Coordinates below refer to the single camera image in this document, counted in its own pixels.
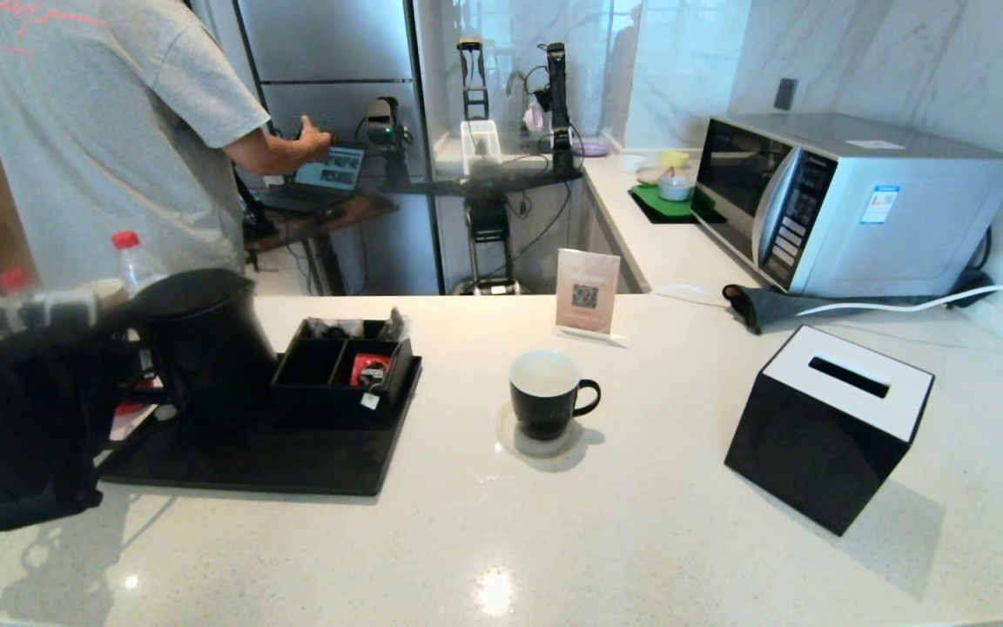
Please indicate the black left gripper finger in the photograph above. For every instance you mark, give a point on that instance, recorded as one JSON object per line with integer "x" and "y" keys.
{"x": 127, "y": 383}
{"x": 123, "y": 347}

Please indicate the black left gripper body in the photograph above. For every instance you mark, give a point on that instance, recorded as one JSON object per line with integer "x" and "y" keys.
{"x": 79, "y": 370}

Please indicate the black electric kettle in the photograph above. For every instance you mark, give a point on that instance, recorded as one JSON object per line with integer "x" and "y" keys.
{"x": 214, "y": 348}

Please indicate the black background robot arm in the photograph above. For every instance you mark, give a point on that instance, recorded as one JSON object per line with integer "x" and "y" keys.
{"x": 558, "y": 104}

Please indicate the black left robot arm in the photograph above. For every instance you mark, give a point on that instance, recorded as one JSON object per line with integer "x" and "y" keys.
{"x": 5, "y": 435}

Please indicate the red sachet packet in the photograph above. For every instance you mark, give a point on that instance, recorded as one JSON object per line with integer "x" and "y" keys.
{"x": 371, "y": 366}

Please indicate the clear water bottle red cap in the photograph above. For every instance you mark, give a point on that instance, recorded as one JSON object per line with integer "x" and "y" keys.
{"x": 12, "y": 280}
{"x": 131, "y": 261}

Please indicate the black serving tray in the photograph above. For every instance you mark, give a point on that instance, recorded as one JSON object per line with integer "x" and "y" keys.
{"x": 292, "y": 457}

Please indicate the black compartment organizer box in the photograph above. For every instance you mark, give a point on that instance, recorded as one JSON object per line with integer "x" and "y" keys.
{"x": 314, "y": 405}

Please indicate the person in grey t-shirt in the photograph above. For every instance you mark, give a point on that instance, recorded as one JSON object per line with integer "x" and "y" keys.
{"x": 101, "y": 131}

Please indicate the brown wooden desk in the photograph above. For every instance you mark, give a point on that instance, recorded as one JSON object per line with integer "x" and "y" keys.
{"x": 353, "y": 213}

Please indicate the open laptop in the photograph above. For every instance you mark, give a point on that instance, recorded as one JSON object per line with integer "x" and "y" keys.
{"x": 332, "y": 174}

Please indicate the silver refrigerator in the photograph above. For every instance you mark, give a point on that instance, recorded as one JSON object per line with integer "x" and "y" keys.
{"x": 336, "y": 52}

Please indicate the black mug white inside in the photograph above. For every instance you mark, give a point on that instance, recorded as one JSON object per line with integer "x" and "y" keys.
{"x": 545, "y": 414}

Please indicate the round translucent coaster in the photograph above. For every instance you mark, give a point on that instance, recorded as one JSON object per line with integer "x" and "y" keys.
{"x": 555, "y": 448}

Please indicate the black upright stand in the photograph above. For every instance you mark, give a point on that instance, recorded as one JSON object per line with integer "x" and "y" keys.
{"x": 472, "y": 87}

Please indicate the QR code sign stand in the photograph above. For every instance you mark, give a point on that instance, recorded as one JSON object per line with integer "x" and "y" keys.
{"x": 587, "y": 287}

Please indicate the small white bowl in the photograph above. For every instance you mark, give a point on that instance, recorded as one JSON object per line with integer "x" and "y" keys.
{"x": 632, "y": 162}

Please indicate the green mat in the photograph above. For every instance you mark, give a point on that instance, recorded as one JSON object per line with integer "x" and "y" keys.
{"x": 654, "y": 203}

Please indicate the grey bowl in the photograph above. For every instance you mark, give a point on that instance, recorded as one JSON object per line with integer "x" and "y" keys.
{"x": 674, "y": 187}

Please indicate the yellow bowl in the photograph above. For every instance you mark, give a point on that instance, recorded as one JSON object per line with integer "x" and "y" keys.
{"x": 674, "y": 158}

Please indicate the dark grey cloth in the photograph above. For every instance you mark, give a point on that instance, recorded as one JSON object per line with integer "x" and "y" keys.
{"x": 771, "y": 306}

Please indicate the black tissue box white top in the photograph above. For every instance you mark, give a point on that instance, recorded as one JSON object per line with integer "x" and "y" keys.
{"x": 815, "y": 453}

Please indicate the silver microwave oven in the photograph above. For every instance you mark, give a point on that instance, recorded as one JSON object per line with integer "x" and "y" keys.
{"x": 902, "y": 226}

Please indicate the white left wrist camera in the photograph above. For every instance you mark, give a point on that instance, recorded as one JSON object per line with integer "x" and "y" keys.
{"x": 53, "y": 309}

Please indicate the camera on tripod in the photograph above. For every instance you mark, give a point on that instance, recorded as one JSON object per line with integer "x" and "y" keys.
{"x": 384, "y": 122}

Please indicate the dark wall outlet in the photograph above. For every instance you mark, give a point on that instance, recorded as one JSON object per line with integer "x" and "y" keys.
{"x": 784, "y": 95}

